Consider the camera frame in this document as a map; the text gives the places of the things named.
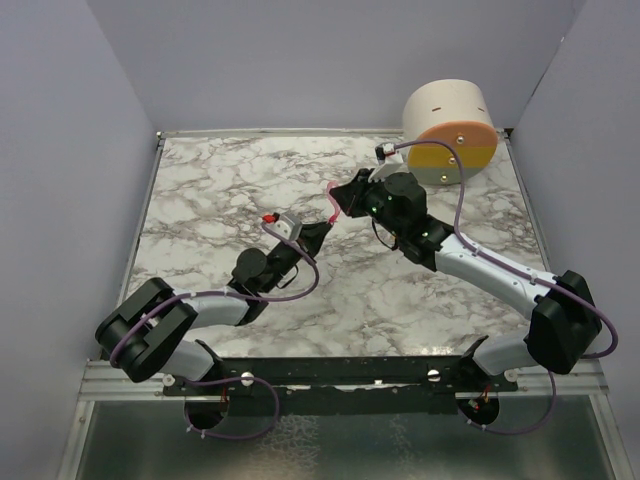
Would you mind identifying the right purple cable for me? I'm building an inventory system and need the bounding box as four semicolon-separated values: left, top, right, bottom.
382;140;619;435

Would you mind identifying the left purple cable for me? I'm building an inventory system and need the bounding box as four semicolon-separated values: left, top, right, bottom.
108;219;321;442

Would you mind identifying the round tricolour drawer cabinet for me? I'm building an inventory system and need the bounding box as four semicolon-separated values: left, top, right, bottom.
402;79;498;186

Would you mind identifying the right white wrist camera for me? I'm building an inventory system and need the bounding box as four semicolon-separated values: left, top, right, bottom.
368;143;404;183

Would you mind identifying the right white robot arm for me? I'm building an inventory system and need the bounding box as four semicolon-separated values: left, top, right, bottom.
329;169;602;391

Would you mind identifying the purple cable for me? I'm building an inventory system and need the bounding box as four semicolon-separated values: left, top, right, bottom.
108;219;321;442
382;140;619;435

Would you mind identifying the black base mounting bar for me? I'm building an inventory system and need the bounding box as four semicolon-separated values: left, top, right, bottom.
164;355;517;417

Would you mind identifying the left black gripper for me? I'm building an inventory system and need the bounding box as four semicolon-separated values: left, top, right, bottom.
261;221;331;294

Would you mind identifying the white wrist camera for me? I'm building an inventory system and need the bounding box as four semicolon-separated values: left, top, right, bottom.
368;143;404;183
262;212;302;241

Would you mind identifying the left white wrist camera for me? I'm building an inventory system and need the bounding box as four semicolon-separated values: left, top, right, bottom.
262;212;302;241

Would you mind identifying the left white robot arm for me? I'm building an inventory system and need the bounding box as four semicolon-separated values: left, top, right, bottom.
95;221;333;395

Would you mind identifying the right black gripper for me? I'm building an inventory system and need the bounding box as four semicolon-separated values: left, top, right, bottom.
331;169;405;240

